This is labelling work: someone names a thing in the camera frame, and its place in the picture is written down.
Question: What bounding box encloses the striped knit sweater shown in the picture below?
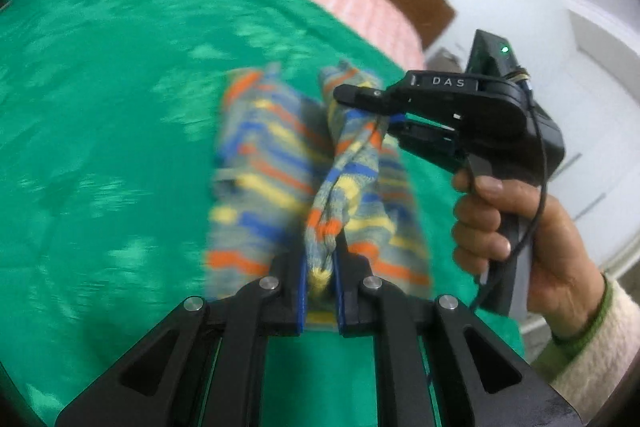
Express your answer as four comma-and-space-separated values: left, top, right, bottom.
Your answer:
205, 62, 432, 325

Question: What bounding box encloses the right hand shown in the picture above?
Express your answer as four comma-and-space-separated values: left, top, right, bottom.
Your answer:
451, 168, 608, 341

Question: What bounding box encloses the cream right fleece sleeve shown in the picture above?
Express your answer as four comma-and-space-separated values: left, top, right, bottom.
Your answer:
532, 279, 639, 421

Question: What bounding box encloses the green bed cover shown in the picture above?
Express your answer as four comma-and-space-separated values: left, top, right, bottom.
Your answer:
1, 0, 522, 426

